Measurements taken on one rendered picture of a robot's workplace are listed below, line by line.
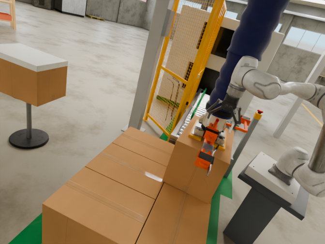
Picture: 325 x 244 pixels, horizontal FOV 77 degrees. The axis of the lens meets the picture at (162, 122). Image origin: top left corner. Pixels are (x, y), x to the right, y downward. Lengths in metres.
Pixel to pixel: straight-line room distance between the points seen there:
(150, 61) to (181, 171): 1.66
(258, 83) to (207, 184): 0.89
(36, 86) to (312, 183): 2.34
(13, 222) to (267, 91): 1.98
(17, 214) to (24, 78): 1.16
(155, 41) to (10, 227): 2.34
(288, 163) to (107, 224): 1.37
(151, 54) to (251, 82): 1.94
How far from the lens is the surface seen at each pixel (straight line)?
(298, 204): 1.94
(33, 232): 2.04
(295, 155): 1.86
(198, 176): 1.59
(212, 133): 1.41
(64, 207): 1.45
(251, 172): 1.85
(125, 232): 1.38
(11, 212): 2.18
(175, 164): 1.59
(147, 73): 2.85
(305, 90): 1.43
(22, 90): 2.34
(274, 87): 0.99
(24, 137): 2.91
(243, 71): 1.10
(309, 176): 1.74
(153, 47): 2.78
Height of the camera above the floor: 1.69
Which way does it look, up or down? 26 degrees down
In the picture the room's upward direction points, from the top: 17 degrees clockwise
